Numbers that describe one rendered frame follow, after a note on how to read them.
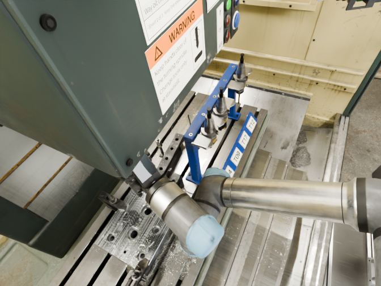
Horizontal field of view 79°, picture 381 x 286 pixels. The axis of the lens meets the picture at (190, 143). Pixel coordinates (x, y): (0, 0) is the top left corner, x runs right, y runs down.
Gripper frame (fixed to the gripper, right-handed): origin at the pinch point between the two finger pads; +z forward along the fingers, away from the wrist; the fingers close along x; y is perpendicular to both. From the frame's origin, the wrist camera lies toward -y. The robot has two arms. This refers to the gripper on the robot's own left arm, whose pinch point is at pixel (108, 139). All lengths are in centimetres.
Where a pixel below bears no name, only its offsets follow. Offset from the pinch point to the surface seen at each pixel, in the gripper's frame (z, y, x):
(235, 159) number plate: -12, 49, 43
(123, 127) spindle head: -22.0, -24.4, -2.0
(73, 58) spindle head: -21.9, -34.7, -3.3
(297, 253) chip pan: -57, 74, 36
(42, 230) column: 31, 58, -40
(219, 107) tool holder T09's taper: -2.6, 18.6, 40.6
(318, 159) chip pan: -39, 75, 89
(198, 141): -5.7, 21.9, 25.6
